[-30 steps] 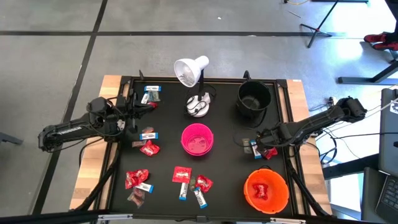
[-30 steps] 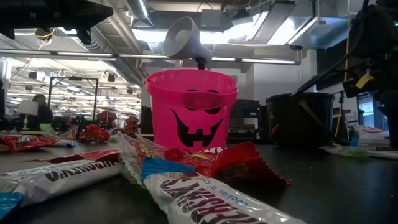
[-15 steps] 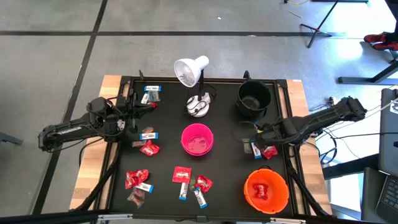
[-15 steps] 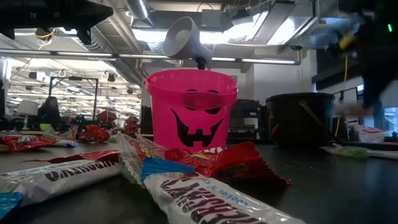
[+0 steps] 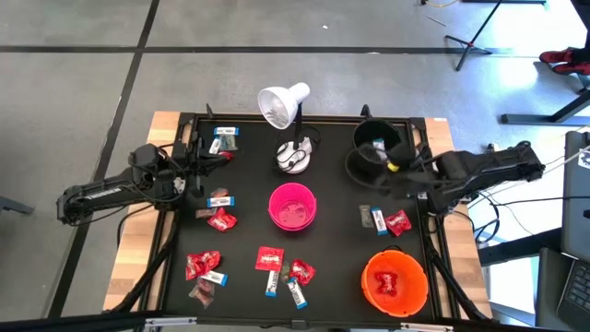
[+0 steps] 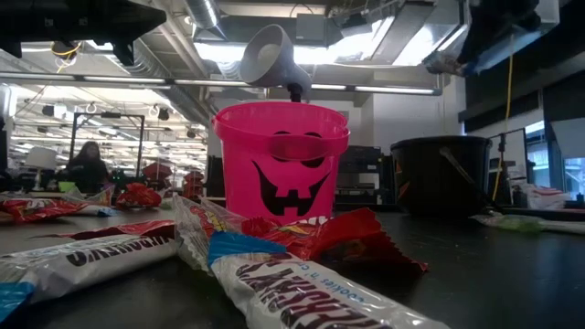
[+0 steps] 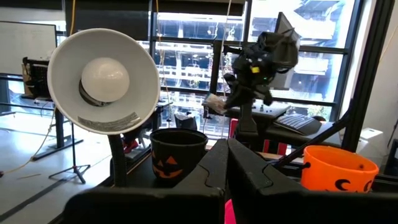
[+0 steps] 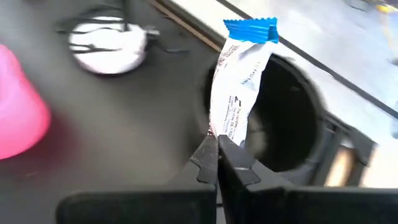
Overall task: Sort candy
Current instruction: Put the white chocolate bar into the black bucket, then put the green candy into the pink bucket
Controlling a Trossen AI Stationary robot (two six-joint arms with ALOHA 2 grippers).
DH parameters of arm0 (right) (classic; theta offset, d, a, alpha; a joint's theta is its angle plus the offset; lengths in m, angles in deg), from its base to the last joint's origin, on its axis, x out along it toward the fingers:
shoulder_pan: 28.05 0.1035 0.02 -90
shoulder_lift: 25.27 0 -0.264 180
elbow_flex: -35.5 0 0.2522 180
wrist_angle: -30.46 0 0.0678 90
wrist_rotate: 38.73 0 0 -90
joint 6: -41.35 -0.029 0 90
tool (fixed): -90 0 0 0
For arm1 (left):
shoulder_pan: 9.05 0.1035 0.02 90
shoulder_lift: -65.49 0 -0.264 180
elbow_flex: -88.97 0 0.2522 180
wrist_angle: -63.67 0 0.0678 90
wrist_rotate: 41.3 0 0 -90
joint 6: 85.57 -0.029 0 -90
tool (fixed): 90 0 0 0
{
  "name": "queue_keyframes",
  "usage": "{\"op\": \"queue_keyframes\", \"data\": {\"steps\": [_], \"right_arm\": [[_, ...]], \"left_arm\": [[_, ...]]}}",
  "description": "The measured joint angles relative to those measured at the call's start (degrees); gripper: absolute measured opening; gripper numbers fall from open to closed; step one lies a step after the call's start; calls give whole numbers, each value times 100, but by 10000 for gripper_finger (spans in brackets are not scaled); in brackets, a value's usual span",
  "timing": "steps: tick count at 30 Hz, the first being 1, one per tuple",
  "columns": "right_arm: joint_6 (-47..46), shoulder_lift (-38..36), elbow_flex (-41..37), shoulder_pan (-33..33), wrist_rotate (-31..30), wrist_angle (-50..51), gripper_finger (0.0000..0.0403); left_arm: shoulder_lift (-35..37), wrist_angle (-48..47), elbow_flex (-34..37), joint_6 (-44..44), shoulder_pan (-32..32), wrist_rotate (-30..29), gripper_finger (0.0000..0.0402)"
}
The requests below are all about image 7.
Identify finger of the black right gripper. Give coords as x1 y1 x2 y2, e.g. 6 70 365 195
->
262 88 274 106
223 74 249 109

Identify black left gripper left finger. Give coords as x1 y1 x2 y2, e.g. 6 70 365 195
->
63 139 229 224

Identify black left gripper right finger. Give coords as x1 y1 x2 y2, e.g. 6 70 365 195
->
228 139 398 224

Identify grey computer monitor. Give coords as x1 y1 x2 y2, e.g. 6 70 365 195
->
269 11 302 91

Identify black monitor stand pole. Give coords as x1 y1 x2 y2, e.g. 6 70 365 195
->
207 39 246 105

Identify black keyboard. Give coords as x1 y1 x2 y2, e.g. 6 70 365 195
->
273 113 323 136

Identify orange pumpkin face bucket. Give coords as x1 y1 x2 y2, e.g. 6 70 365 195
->
300 145 380 193

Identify black bag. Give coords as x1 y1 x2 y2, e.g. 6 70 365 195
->
174 111 198 131

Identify black pumpkin face bucket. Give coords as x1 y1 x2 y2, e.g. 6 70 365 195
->
149 128 208 189

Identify red shoe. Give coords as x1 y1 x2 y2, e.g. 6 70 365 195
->
123 139 140 154

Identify pink pumpkin face bucket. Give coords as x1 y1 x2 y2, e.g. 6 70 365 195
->
224 198 237 224

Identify white box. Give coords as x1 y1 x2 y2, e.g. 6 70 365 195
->
357 127 385 155

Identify black tripod stand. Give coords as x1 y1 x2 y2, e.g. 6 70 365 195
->
49 123 91 184

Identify black standing desk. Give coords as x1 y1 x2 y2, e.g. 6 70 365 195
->
0 73 85 161

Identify white desk lamp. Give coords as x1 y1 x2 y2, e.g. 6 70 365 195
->
46 27 161 188

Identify black equipment box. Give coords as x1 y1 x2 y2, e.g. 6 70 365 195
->
21 57 51 100

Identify whiteboard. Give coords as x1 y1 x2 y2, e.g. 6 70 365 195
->
0 21 58 76

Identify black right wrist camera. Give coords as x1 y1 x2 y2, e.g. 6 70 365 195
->
248 62 271 84

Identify black diagonal frame strut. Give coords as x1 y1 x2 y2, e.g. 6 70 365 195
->
273 108 355 170

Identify black frame post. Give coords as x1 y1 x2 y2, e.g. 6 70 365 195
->
341 0 396 153

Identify yellow hanging cable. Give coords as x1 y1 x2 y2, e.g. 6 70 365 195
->
2 0 77 175

